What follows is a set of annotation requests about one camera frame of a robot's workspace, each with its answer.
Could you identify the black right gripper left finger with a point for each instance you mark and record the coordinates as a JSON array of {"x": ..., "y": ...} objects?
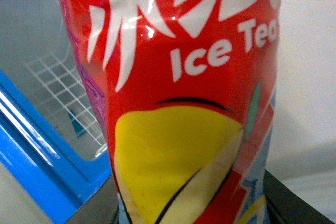
[{"x": 101, "y": 208}]

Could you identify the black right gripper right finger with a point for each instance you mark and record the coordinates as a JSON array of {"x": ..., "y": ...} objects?
[{"x": 284, "y": 207}]

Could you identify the red ice tea bottle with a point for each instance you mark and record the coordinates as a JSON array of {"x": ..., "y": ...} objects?
[{"x": 184, "y": 91}]

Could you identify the white chest freezer blue rim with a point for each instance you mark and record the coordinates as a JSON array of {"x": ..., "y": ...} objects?
[{"x": 50, "y": 180}]

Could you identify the white wire freezer basket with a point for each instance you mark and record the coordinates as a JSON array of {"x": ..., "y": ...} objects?
[{"x": 62, "y": 100}]

